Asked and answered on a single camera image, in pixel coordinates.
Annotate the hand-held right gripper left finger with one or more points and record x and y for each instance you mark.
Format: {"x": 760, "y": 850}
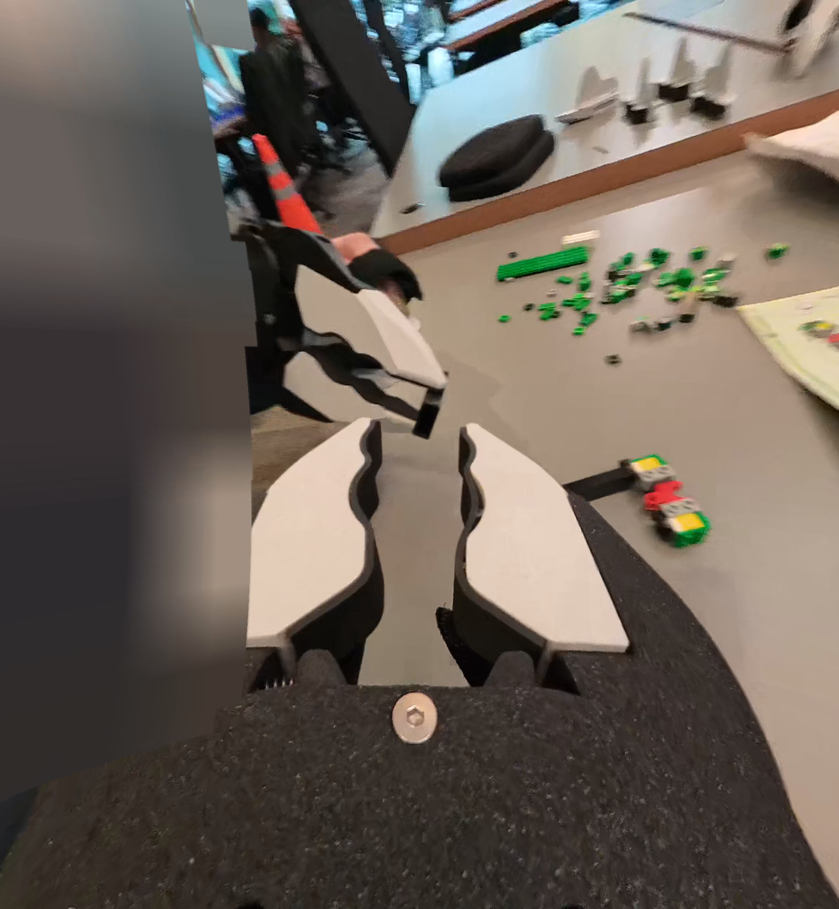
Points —
{"x": 306, "y": 554}

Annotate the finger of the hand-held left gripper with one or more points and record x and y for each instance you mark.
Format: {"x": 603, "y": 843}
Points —
{"x": 377, "y": 327}
{"x": 327, "y": 387}

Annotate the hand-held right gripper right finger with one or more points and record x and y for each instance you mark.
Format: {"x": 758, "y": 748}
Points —
{"x": 533, "y": 561}

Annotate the green and red brick assembly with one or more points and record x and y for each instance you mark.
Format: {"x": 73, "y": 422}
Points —
{"x": 664, "y": 501}

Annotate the grey desk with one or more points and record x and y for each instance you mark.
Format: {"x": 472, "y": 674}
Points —
{"x": 533, "y": 369}

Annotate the person's left hand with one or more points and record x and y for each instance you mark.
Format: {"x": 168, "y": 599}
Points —
{"x": 384, "y": 270}

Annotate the orange traffic cone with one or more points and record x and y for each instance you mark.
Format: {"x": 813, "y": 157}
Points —
{"x": 284, "y": 188}

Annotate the long black brick plate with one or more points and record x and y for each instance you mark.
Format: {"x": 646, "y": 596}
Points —
{"x": 597, "y": 485}

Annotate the long green brick plate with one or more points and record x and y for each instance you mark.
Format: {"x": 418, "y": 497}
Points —
{"x": 543, "y": 264}

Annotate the black oval cushion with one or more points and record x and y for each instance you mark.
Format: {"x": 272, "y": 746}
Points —
{"x": 497, "y": 160}

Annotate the small white brick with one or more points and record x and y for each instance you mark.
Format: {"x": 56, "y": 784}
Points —
{"x": 581, "y": 238}

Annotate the black monitor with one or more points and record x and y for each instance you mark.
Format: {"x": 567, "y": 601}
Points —
{"x": 348, "y": 71}

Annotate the white table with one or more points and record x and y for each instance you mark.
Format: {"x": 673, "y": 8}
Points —
{"x": 504, "y": 92}

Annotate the pile of small green bricks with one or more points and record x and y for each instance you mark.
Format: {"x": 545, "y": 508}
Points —
{"x": 646, "y": 280}

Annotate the brick instruction booklet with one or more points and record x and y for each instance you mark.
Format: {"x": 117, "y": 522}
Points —
{"x": 817, "y": 355}

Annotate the white cloth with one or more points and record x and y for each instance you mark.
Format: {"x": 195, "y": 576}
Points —
{"x": 824, "y": 142}

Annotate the white and black device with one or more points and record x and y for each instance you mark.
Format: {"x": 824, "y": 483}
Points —
{"x": 817, "y": 35}

